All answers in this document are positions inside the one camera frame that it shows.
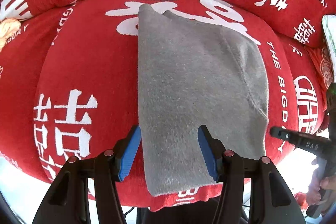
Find red patterned pillow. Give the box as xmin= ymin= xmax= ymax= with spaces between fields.
xmin=304 ymin=13 xmax=336 ymax=111

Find grey knit sweater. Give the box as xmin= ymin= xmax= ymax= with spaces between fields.
xmin=138 ymin=4 xmax=268 ymax=196

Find person right hand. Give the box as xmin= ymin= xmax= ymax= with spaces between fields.
xmin=306 ymin=170 xmax=336 ymax=206

